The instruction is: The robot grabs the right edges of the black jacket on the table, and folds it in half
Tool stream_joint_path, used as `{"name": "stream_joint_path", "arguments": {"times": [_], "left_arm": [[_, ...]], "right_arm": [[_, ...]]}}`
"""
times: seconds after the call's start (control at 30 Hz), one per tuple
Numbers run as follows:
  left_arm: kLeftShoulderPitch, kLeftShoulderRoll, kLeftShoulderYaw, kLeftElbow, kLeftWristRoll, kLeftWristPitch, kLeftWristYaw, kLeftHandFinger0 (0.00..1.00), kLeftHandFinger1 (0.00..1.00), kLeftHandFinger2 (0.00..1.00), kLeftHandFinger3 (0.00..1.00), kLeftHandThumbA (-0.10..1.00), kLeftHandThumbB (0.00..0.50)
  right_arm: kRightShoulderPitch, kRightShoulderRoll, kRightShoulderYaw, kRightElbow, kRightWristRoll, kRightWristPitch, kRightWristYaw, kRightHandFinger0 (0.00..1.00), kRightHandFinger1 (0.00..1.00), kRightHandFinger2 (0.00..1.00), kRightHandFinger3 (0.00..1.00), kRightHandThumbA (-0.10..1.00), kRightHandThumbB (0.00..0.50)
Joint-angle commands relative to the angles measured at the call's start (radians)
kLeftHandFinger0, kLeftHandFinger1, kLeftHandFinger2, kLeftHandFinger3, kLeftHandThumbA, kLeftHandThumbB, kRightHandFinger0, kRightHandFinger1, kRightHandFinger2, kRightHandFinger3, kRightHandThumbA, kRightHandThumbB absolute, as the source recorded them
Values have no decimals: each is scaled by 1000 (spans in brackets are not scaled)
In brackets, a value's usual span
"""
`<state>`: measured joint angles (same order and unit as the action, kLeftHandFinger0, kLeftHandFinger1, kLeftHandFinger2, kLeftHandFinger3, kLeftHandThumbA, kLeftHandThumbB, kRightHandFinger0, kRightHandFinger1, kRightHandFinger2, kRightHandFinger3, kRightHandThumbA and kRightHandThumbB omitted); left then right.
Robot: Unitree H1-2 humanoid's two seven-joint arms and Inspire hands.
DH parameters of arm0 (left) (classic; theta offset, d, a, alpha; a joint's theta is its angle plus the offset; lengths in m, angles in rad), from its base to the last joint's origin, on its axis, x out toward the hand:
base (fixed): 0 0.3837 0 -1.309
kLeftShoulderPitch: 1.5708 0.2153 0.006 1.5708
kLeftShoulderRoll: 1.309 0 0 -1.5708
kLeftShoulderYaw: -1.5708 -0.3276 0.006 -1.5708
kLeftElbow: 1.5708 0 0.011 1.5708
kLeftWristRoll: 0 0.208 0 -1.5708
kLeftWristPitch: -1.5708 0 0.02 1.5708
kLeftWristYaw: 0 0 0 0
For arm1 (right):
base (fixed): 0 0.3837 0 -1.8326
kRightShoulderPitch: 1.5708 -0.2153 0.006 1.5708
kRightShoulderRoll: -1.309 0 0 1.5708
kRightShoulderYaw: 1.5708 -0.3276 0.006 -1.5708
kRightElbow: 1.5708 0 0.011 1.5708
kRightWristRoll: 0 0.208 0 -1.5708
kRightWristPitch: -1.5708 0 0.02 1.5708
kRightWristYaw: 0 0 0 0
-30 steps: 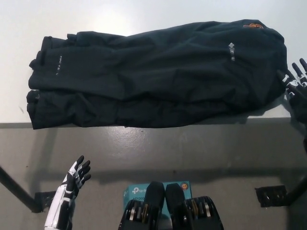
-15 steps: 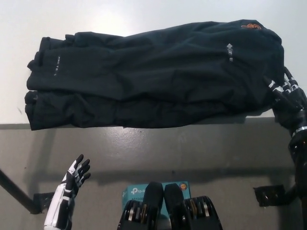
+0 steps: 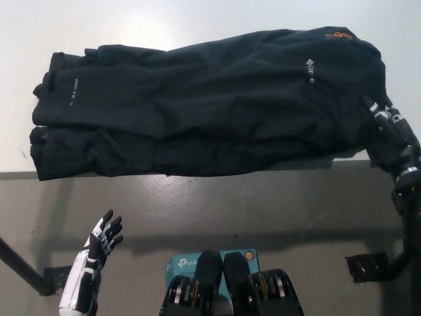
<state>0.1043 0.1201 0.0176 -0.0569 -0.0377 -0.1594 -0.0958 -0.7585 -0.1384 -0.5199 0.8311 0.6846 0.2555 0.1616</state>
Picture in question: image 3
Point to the teal tp-link box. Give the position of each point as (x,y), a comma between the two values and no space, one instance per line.
(181,265)

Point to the black jacket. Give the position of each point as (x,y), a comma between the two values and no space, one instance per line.
(204,108)

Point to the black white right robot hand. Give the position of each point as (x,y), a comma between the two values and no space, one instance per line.
(398,141)

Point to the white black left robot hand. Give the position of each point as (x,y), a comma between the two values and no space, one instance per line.
(89,260)

